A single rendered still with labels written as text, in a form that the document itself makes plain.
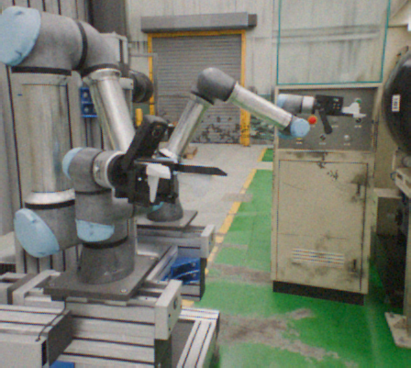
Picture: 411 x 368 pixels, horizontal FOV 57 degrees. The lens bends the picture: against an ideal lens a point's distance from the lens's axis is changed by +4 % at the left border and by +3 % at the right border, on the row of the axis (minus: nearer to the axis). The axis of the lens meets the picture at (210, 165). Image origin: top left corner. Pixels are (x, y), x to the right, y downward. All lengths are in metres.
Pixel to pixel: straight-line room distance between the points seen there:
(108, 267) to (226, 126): 9.85
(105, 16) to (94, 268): 0.73
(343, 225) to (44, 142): 1.78
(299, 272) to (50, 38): 1.94
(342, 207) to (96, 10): 1.64
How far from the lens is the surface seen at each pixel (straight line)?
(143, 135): 0.67
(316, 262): 2.38
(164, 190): 0.67
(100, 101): 0.93
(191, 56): 11.02
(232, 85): 1.46
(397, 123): 1.64
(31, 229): 0.92
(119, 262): 1.04
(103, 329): 1.11
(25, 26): 0.87
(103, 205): 0.81
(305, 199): 2.26
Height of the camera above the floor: 1.18
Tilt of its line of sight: 10 degrees down
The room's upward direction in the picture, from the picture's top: straight up
